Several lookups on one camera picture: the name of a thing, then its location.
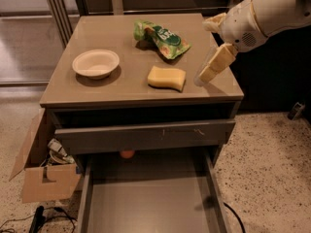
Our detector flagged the yellow sponge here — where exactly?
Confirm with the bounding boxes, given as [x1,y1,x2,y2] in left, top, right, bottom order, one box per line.
[147,66,186,91]

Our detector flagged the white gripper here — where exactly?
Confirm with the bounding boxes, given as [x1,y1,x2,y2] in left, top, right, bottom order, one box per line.
[194,0,268,86]

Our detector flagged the orange ball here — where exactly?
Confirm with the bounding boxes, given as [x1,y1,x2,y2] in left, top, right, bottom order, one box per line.
[120,150,135,159]

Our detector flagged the black floor cable right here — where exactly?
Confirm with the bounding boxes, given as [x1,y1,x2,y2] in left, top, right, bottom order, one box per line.
[223,202,247,233]

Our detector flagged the white paper bowl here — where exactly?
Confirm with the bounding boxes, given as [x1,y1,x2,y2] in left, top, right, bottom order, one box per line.
[72,50,120,80]

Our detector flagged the junk items in box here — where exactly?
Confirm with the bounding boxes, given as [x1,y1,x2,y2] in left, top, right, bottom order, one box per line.
[43,138,75,165]

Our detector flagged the black floor cable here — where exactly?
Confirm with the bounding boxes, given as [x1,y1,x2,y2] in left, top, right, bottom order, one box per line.
[0,206,78,233]
[223,202,247,233]

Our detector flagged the black device on floor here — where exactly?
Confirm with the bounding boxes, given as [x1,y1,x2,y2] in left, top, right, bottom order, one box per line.
[28,206,45,233]

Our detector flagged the green chip bag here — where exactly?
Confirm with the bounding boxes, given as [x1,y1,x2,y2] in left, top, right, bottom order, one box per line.
[133,19,191,60]

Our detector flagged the cardboard box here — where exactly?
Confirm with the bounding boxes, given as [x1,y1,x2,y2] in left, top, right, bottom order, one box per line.
[9,109,81,203]

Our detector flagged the black floor cable left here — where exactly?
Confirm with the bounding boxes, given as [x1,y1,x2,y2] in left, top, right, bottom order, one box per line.
[0,206,78,233]

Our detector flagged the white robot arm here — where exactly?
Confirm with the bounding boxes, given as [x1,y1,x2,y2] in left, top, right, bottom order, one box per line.
[194,0,311,86]

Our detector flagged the grey drawer cabinet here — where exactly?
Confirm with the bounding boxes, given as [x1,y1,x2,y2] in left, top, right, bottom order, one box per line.
[39,13,245,233]

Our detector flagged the open grey middle drawer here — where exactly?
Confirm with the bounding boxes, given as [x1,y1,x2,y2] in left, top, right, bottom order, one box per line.
[77,149,231,233]

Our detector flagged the small dark floor object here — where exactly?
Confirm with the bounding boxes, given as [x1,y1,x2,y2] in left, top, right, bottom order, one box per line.
[288,102,305,120]

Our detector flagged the closed grey top drawer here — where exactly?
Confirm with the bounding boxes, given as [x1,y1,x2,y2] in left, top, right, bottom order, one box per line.
[55,119,235,155]

